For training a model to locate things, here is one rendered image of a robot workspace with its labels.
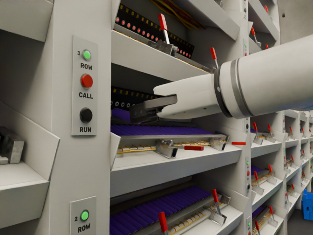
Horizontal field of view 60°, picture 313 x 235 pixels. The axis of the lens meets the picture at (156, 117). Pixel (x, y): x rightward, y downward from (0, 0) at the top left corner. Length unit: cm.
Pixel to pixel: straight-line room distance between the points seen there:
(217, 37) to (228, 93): 65
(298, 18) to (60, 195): 41
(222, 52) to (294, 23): 53
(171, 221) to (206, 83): 39
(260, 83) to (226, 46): 63
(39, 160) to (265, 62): 29
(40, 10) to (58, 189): 20
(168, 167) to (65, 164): 24
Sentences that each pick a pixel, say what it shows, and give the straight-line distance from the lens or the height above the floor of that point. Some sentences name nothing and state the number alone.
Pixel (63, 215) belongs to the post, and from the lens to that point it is 35.
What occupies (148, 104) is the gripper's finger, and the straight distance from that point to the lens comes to 40.
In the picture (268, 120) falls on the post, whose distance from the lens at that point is 162.
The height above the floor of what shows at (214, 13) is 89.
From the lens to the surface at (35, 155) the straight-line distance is 34.
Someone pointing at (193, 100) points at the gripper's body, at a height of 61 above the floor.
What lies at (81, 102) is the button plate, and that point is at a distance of 35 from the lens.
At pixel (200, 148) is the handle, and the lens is 50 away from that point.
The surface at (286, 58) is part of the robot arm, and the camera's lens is 36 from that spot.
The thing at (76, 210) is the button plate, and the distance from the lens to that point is 36.
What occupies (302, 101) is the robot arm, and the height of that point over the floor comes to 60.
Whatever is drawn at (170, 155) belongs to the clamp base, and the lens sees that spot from 53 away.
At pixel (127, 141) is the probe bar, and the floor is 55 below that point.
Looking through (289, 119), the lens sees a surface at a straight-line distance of 231.
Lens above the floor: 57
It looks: 3 degrees up
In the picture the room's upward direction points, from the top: straight up
